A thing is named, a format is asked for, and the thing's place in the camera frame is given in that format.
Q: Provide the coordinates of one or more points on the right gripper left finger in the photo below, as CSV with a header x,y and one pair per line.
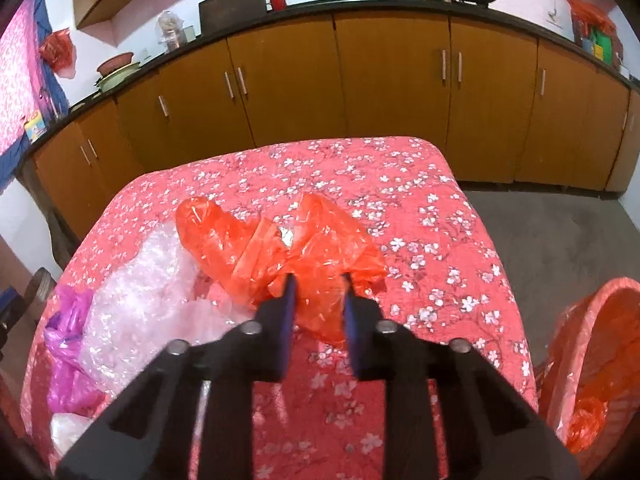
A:
x,y
189,413

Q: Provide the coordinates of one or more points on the red basin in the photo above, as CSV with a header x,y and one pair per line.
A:
x,y
115,63

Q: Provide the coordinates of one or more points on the purple plastic bag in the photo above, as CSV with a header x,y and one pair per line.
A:
x,y
71,390

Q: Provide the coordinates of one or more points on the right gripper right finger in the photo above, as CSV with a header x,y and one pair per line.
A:
x,y
448,413

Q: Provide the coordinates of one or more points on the red bag on counter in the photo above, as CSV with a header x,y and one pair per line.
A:
x,y
592,15

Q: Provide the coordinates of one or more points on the dark cutting board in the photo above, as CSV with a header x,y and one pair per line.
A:
x,y
217,15

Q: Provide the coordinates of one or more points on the lower wooden cabinets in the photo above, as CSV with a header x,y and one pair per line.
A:
x,y
503,106

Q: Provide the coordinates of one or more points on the bubble wrap sheet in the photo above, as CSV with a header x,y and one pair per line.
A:
x,y
158,296

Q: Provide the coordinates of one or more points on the pink door curtain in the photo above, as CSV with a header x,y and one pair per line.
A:
x,y
28,83

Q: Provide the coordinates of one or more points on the clear plastic bag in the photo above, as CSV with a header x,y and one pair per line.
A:
x,y
66,429

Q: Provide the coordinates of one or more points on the red lined waste basket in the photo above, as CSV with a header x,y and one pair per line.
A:
x,y
588,387

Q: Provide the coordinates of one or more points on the jar in plastic bag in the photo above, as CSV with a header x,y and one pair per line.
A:
x,y
169,28

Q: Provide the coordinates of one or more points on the hanging red bag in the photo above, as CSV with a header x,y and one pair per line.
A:
x,y
59,53

